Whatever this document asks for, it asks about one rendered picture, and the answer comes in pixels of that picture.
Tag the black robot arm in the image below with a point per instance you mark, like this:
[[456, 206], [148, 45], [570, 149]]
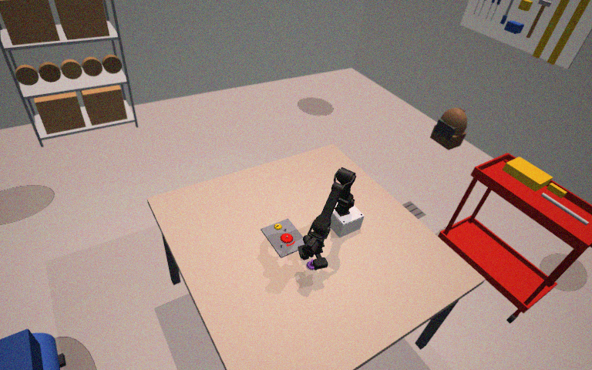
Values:
[[321, 225]]

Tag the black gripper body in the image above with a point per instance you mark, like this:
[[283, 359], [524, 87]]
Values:
[[320, 262]]

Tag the red gear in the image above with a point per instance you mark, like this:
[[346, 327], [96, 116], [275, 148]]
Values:
[[286, 240]]

